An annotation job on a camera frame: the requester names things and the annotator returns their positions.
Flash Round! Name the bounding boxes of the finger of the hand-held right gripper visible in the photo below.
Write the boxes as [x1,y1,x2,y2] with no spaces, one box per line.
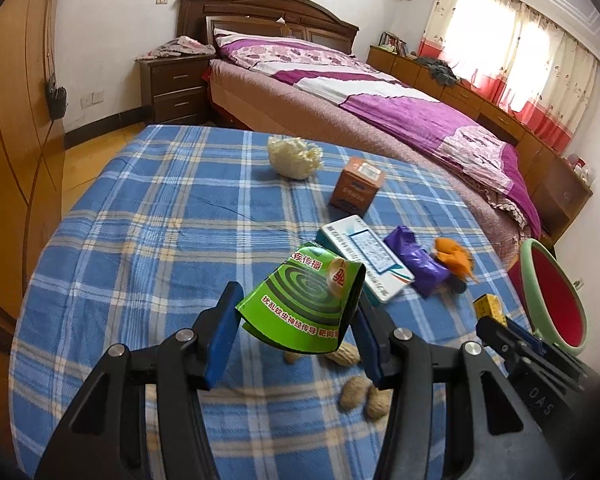
[476,316,537,377]
[504,316,589,387]

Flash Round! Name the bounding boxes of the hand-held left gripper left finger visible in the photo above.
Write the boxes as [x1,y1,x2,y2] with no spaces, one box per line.
[34,281,245,480]

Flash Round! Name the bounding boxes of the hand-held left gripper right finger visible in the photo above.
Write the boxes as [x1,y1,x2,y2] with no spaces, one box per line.
[356,300,563,480]

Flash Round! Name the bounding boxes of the small yellow box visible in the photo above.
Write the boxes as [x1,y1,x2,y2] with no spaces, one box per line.
[472,296,504,322]

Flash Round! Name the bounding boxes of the red bucket with green rim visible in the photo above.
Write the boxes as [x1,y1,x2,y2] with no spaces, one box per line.
[507,238,588,353]

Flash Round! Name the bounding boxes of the green mosquito coil box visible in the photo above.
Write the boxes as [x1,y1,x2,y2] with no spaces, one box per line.
[235,241,367,356]

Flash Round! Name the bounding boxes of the white medicine box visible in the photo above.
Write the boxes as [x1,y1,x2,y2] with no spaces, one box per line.
[316,214,415,306]

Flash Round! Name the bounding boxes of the purple plastic bag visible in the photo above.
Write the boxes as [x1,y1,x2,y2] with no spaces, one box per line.
[384,225,453,299]

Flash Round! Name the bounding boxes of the orange cardboard box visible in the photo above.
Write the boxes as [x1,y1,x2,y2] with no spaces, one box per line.
[328,156,387,217]

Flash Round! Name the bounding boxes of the white foam fruit net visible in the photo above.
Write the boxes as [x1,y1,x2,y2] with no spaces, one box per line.
[266,136,325,181]

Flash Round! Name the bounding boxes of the blue plaid tablecloth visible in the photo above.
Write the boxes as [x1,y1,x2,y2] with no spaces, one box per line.
[9,124,536,480]

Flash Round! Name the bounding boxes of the white and red jars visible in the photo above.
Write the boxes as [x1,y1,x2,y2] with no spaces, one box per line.
[567,154,594,187]

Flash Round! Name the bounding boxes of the low wooden cabinet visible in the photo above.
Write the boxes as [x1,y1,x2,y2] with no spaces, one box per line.
[367,45,547,202]

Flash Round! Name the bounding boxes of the bed with purple bedding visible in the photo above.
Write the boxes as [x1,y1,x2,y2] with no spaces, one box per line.
[214,29,542,235]

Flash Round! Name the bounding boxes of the bed with purple blanket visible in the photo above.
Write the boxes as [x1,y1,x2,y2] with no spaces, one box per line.
[207,57,526,261]

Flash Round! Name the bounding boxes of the dark wooden nightstand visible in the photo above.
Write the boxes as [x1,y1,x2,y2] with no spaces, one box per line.
[139,52,216,127]

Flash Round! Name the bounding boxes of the cream and red curtain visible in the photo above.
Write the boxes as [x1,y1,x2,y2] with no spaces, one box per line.
[417,0,600,154]

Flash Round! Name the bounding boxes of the grey clothes pile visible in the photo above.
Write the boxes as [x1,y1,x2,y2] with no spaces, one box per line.
[417,55,461,86]

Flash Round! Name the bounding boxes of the wooden wardrobe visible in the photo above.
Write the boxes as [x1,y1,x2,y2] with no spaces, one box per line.
[0,0,69,351]

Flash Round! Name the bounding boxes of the black hanging pouch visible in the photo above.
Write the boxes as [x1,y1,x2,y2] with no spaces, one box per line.
[45,74,68,121]

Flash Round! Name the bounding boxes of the floral cloth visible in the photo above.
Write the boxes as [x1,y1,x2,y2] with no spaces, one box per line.
[139,36,216,62]

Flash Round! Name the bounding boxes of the row of books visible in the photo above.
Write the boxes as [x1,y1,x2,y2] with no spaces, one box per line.
[379,31,410,56]

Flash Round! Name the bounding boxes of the white pillow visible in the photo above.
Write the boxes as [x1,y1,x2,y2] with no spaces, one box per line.
[212,27,281,50]

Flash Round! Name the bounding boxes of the dark wooden bed headboard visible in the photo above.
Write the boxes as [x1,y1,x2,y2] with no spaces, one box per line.
[176,0,361,57]

